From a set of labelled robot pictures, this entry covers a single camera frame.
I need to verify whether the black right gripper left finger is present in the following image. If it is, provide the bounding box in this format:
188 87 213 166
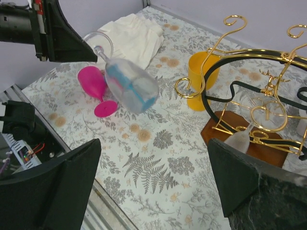
0 139 101 230

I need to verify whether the slotted cable duct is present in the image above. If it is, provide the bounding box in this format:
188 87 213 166
2 133 42 172

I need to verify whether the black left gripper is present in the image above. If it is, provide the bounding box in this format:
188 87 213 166
0 0 98 63

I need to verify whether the pink plastic wine glass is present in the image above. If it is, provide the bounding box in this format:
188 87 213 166
77 66 118 117

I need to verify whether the aluminium mounting rail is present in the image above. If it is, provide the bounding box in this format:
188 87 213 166
0 86 135 230

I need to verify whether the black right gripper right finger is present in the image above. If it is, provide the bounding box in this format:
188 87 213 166
207 138 307 230

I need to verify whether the frosted clear wine glass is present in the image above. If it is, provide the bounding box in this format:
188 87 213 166
83 32 159 114

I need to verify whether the gold wire wine glass rack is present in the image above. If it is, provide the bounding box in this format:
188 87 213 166
174 15 307 161

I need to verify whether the blue plastic wine glass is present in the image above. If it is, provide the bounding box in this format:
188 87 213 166
105 63 159 114

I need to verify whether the white cloth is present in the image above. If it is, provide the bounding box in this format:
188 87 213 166
98 14 164 69

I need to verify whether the yellow plastic goblet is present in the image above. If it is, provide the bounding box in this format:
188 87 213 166
187 51 220 112

